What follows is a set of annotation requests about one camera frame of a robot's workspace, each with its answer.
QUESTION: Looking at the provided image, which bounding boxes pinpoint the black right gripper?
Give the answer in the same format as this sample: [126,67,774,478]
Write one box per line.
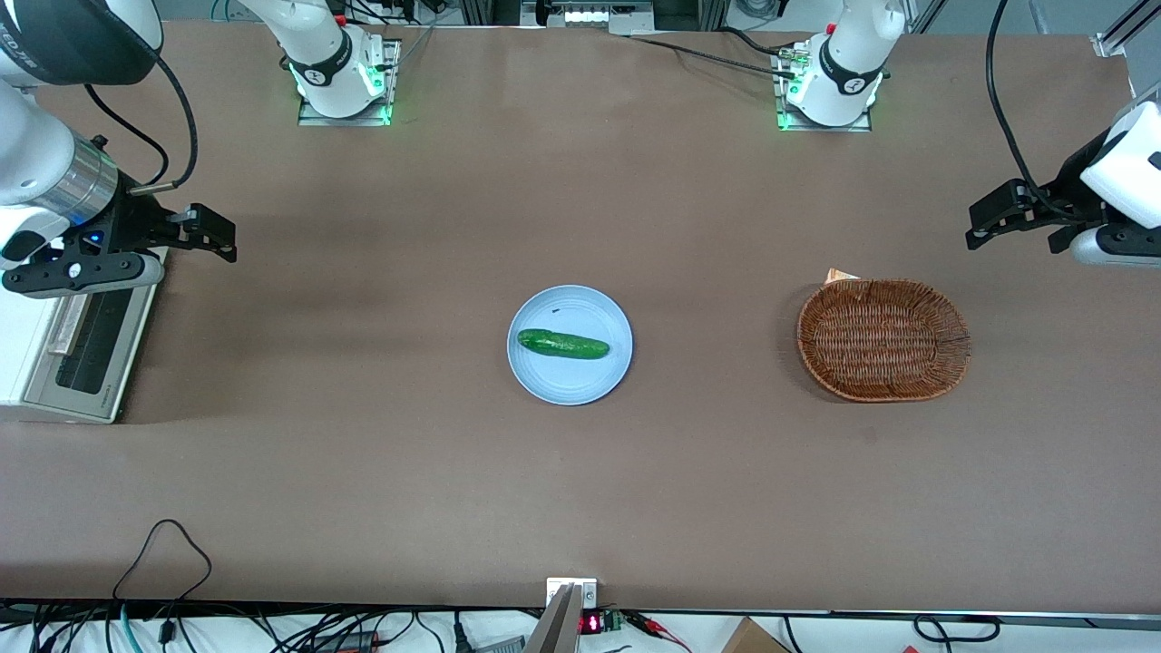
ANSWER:
[68,193,239,265]

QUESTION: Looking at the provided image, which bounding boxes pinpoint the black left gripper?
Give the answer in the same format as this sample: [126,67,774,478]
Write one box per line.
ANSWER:
[965,130,1115,257]

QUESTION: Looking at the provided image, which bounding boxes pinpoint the brown wicker basket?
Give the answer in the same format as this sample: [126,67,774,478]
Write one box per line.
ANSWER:
[796,278,972,404]

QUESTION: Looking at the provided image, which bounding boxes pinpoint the green cucumber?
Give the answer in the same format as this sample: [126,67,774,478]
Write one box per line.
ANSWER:
[517,328,611,361]

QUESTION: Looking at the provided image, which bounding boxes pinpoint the light blue plate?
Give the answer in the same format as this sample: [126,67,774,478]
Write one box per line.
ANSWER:
[506,285,634,406]

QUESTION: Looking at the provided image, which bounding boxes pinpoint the black power adapter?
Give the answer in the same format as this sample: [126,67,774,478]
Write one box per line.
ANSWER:
[307,629,380,653]

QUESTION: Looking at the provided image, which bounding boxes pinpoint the metal equipment rack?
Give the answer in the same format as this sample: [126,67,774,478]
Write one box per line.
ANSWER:
[458,0,731,37]

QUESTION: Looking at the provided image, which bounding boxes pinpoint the brown cardboard box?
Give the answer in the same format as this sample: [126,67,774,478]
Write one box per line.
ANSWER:
[720,616,792,653]

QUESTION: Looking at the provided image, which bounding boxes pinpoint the red clip leads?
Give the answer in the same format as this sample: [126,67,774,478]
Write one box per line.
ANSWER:
[624,610,694,653]

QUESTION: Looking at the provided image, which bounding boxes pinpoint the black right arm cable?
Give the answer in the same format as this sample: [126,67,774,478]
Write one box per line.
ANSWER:
[83,41,200,197]

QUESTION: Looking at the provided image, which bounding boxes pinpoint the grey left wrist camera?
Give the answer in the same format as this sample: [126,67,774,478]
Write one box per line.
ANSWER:
[1068,225,1161,269]

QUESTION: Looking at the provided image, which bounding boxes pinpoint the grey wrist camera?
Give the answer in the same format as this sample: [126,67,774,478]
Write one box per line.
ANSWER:
[1068,225,1161,269]
[0,252,167,300]

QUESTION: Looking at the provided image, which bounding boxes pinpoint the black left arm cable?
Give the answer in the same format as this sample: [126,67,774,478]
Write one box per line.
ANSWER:
[985,0,1104,224]

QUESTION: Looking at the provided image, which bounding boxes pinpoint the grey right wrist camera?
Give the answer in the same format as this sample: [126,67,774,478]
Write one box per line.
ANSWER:
[0,252,167,300]

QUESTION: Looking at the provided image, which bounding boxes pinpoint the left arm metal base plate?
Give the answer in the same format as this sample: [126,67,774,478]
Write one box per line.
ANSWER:
[772,45,874,134]

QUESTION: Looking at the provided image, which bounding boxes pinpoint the aluminium frame profile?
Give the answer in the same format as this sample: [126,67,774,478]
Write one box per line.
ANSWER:
[1091,0,1161,61]

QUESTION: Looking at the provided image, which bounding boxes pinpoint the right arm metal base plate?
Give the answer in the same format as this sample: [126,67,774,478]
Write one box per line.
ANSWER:
[297,38,403,127]

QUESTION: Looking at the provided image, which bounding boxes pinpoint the thin black looped cable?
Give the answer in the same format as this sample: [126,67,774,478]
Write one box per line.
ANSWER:
[112,518,214,601]

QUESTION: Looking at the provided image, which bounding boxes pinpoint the black cable to arm base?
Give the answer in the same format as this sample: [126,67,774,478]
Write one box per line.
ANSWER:
[626,25,801,79]

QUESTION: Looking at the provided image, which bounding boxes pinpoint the black coiled cable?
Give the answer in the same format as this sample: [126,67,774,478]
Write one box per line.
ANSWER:
[912,614,1002,645]

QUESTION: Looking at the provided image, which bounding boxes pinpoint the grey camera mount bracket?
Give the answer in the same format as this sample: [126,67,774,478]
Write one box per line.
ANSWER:
[524,577,600,653]

